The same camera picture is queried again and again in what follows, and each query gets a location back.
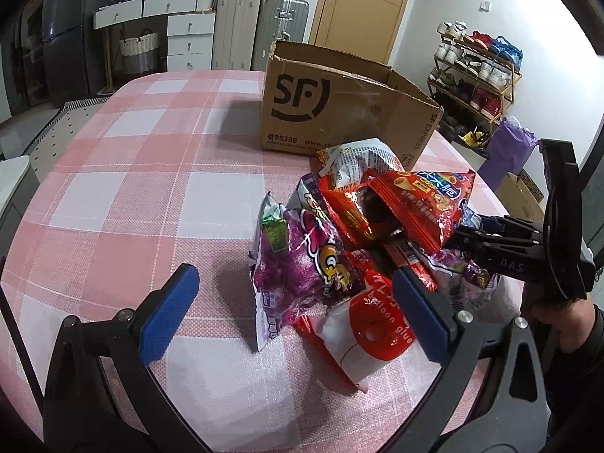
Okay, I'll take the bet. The silver suitcase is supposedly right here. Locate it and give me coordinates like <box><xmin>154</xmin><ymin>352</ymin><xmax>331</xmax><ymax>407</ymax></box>
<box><xmin>251</xmin><ymin>0</ymin><xmax>309</xmax><ymax>71</ymax></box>

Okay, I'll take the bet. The beige suitcase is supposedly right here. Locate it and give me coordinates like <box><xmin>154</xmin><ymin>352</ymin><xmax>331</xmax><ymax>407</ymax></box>
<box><xmin>212</xmin><ymin>0</ymin><xmax>261</xmax><ymax>71</ymax></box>

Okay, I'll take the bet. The red white balloon glue bag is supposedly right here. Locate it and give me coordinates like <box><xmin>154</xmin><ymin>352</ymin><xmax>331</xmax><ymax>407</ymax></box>
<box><xmin>295</xmin><ymin>239</ymin><xmax>437</xmax><ymax>391</ymax></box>

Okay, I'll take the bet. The dotted floor mat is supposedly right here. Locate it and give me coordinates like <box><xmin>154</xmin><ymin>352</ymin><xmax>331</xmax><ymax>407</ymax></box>
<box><xmin>25</xmin><ymin>96</ymin><xmax>109</xmax><ymax>183</ymax></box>

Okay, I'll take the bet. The small cardboard box on floor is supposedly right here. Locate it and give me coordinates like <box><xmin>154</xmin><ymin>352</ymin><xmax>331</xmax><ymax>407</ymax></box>
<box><xmin>496</xmin><ymin>173</ymin><xmax>545</xmax><ymax>222</ymax></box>

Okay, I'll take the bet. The SF cardboard box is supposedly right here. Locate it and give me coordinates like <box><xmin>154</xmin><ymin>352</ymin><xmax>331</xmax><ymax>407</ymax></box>
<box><xmin>260</xmin><ymin>41</ymin><xmax>443</xmax><ymax>170</ymax></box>

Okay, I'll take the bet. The woven laundry basket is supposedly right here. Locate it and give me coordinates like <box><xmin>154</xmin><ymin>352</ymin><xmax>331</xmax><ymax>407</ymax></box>
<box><xmin>120</xmin><ymin>33</ymin><xmax>160</xmax><ymax>76</ymax></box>

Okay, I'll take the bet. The red cookie packet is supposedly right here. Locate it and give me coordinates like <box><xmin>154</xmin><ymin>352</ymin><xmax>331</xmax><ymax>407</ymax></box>
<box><xmin>319</xmin><ymin>171</ymin><xmax>401</xmax><ymax>250</ymax></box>

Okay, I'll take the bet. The black refrigerator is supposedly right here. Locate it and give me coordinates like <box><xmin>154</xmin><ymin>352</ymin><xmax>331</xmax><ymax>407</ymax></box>
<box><xmin>1</xmin><ymin>0</ymin><xmax>112</xmax><ymax>115</ymax></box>

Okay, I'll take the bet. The red triangular chips bag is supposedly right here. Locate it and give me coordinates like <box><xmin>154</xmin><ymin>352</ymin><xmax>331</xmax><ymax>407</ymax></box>
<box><xmin>361</xmin><ymin>170</ymin><xmax>476</xmax><ymax>256</ymax></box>

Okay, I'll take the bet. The pink checked tablecloth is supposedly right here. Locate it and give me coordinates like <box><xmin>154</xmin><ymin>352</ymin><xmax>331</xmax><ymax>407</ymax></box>
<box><xmin>0</xmin><ymin>68</ymin><xmax>527</xmax><ymax>453</ymax></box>

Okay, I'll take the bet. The purple gift bag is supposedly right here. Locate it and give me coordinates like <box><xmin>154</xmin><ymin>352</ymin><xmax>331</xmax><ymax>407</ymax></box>
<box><xmin>478</xmin><ymin>116</ymin><xmax>539</xmax><ymax>190</ymax></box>

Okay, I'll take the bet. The right hand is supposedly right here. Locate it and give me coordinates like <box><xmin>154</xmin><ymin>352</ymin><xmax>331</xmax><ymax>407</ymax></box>
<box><xmin>530</xmin><ymin>297</ymin><xmax>596</xmax><ymax>349</ymax></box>

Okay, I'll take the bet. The wooden shoe rack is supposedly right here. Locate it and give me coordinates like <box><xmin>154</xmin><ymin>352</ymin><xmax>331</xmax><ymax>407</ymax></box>
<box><xmin>427</xmin><ymin>20</ymin><xmax>523</xmax><ymax>153</ymax></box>

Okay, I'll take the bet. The wooden door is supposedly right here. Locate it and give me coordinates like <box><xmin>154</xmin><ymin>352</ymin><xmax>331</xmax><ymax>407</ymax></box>
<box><xmin>309</xmin><ymin>0</ymin><xmax>407</xmax><ymax>65</ymax></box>

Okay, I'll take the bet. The white drawer desk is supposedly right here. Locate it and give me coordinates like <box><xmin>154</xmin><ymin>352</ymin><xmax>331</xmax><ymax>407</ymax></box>
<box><xmin>93</xmin><ymin>0</ymin><xmax>216</xmax><ymax>72</ymax></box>

